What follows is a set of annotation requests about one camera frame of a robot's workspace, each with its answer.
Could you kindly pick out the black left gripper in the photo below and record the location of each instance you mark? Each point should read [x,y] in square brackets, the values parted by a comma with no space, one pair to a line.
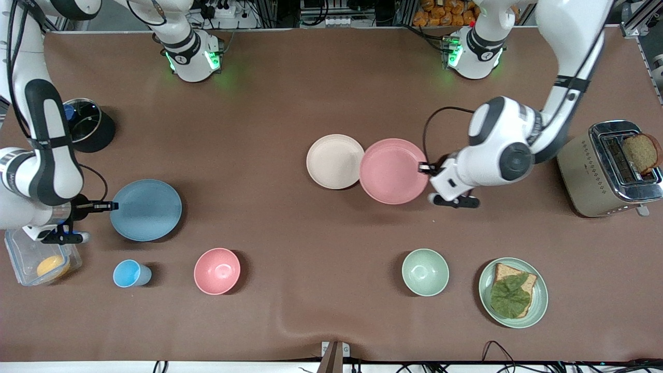
[442,165]

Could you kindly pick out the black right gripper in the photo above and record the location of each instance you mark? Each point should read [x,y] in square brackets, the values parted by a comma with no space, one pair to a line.
[81,205]

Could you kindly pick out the pink plate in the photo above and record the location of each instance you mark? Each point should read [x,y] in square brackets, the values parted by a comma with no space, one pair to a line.
[393,171]

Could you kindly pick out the blue plate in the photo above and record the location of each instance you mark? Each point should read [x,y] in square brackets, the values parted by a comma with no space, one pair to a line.
[146,210]

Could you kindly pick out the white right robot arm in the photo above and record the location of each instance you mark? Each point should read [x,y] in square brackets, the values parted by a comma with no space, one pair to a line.
[52,171]

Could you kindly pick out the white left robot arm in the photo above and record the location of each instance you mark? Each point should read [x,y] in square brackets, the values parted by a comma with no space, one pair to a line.
[497,150]

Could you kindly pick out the blue cup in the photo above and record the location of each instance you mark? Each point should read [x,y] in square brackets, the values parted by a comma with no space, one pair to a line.
[127,273]

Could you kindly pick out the orange round food piece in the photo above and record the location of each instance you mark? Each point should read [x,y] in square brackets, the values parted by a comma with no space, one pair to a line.
[52,266]

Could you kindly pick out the glass lid with blue knob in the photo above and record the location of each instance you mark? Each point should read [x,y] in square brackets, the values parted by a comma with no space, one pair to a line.
[85,122]

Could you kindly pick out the clear plastic container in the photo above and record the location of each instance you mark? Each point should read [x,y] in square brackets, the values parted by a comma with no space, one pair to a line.
[26,259]

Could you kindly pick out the beige plate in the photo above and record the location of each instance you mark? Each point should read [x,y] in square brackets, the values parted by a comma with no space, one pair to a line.
[334,161]

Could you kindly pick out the green bowl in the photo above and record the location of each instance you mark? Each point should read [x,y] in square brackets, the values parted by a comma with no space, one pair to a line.
[425,272]

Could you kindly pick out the brown bread slice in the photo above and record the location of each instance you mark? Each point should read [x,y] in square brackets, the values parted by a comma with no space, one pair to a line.
[505,270]

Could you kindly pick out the pink bowl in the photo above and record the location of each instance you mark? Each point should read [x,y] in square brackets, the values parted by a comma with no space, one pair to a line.
[217,271]

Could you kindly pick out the green lettuce leaf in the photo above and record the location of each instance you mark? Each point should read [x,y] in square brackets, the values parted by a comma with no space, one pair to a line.
[510,298]

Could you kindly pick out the beige chrome toaster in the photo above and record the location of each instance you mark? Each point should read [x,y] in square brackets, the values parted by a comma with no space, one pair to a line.
[582,176]

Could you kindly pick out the orange snack bag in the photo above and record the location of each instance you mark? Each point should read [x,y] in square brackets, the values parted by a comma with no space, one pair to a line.
[445,13]

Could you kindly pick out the green plate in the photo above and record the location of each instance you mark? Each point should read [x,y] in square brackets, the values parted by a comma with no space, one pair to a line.
[539,298]

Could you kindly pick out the dark toast slice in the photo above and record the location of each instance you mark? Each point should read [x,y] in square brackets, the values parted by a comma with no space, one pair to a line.
[642,153]

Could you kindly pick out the silver aluminium frame rail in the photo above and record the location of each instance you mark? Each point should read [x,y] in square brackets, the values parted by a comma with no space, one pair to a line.
[52,23]
[639,23]

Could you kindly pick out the metal bracket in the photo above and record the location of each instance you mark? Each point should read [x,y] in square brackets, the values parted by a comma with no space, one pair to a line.
[334,355]

